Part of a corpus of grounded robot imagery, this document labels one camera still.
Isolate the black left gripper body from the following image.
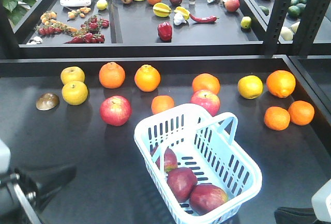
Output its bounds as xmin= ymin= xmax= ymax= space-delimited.
xmin=1 ymin=140 xmax=39 ymax=223

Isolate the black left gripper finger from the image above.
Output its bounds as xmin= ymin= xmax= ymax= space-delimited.
xmin=14 ymin=165 xmax=77 ymax=211

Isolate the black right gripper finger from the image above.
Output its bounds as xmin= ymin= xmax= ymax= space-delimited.
xmin=274 ymin=207 xmax=321 ymax=224

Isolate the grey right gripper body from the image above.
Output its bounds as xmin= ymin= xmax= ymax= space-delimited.
xmin=311 ymin=180 xmax=331 ymax=221

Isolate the dark red apple front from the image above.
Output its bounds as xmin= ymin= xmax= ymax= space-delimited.
xmin=189 ymin=184 xmax=229 ymax=215

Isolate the dark red apple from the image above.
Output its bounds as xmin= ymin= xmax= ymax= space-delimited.
xmin=189 ymin=184 xmax=229 ymax=215
xmin=167 ymin=167 xmax=198 ymax=203
xmin=151 ymin=147 xmax=178 ymax=173

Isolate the light blue plastic basket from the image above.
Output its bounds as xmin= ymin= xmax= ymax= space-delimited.
xmin=134 ymin=103 xmax=262 ymax=223

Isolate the brown mushroom cap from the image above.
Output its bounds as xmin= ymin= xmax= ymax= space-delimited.
xmin=36 ymin=93 xmax=59 ymax=111

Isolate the small orange front right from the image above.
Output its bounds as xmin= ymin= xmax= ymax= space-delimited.
xmin=288 ymin=100 xmax=315 ymax=126

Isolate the small orange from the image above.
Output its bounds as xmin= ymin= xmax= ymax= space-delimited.
xmin=288 ymin=100 xmax=315 ymax=126
xmin=264 ymin=106 xmax=290 ymax=131

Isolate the yellow pear front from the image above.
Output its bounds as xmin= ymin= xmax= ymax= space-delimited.
xmin=62 ymin=81 xmax=88 ymax=106

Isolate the yellow pear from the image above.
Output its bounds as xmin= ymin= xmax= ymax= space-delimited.
xmin=62 ymin=81 xmax=88 ymax=106
xmin=60 ymin=66 xmax=85 ymax=85

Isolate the small orange front left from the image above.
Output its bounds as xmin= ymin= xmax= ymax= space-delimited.
xmin=264 ymin=106 xmax=290 ymax=131

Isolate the pink red apple left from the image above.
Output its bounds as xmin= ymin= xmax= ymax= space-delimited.
xmin=99 ymin=95 xmax=132 ymax=126

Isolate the pink red apple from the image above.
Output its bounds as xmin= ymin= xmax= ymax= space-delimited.
xmin=99 ymin=95 xmax=132 ymax=126
xmin=190 ymin=89 xmax=221 ymax=116

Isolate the wooden black-framed display stand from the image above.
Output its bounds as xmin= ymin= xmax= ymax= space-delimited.
xmin=1 ymin=0 xmax=330 ymax=223

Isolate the yellow pear back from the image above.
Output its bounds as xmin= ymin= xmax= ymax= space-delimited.
xmin=60 ymin=66 xmax=85 ymax=85

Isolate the large orange right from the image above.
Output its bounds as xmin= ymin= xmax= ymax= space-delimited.
xmin=266 ymin=70 xmax=296 ymax=98

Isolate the yellow orange citrus fruit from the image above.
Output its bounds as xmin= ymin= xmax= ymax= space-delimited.
xmin=237 ymin=75 xmax=263 ymax=99

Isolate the pink red apple right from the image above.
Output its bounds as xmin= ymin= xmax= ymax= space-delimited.
xmin=190 ymin=89 xmax=221 ymax=116

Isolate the orange behind pink apple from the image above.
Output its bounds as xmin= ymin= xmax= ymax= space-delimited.
xmin=192 ymin=73 xmax=221 ymax=95

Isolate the red bell pepper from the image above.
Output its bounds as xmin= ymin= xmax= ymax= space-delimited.
xmin=157 ymin=22 xmax=172 ymax=41

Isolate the garlic bulb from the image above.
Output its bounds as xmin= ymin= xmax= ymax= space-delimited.
xmin=173 ymin=13 xmax=187 ymax=26

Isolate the red chili pepper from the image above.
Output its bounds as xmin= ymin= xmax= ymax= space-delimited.
xmin=189 ymin=14 xmax=218 ymax=23

